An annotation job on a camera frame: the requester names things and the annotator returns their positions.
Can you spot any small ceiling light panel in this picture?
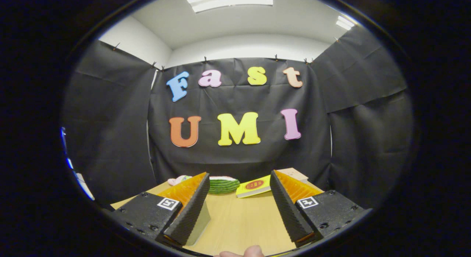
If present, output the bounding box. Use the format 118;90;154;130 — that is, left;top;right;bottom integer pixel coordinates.
336;15;356;31

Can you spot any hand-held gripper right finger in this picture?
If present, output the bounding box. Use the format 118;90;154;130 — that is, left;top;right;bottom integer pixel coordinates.
269;170;372;248

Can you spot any long ceiling light panel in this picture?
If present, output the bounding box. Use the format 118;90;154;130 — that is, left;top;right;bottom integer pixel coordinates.
186;0;274;13

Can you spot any black backdrop cloth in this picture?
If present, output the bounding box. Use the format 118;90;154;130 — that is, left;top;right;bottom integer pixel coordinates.
63;25;414;206

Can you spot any yellow cover book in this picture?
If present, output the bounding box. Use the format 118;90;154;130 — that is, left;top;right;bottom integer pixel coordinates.
235;175;273;198

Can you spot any beige fabric storage box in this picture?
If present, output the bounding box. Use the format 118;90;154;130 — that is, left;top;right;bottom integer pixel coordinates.
183;201;212;246

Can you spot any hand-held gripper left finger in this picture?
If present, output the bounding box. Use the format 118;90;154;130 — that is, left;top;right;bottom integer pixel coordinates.
110;172;211;247

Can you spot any watermelon slice plush toy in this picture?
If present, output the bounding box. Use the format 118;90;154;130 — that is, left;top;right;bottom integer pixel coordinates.
182;175;240;194

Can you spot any green and pink plush toy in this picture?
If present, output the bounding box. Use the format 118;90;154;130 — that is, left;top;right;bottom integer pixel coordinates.
168;175;192;186

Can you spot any beige cover book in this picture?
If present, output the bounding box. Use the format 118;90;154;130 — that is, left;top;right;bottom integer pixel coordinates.
285;168;309;184

